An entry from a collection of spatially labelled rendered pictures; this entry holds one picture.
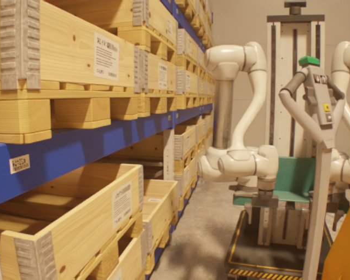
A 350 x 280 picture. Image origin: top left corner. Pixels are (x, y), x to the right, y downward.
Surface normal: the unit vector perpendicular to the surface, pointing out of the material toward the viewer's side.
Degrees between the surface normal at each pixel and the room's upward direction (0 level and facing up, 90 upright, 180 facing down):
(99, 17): 90
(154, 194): 90
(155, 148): 90
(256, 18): 90
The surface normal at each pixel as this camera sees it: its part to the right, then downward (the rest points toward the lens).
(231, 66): 0.18, 0.42
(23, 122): 0.55, 0.12
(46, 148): 0.98, 0.03
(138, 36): -0.22, 0.14
